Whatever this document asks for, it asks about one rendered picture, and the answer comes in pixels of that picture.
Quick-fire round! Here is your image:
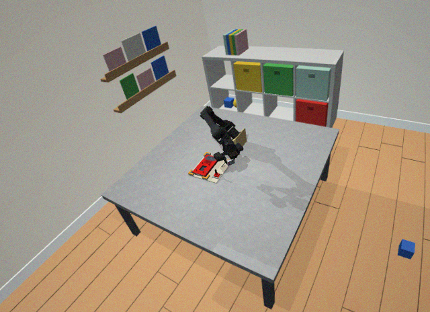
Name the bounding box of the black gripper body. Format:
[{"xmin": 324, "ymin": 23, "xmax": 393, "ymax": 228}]
[{"xmin": 214, "ymin": 143, "xmax": 243, "ymax": 161}]

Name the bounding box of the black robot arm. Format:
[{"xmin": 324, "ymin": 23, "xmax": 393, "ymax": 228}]
[{"xmin": 200, "ymin": 106, "xmax": 240, "ymax": 159}]

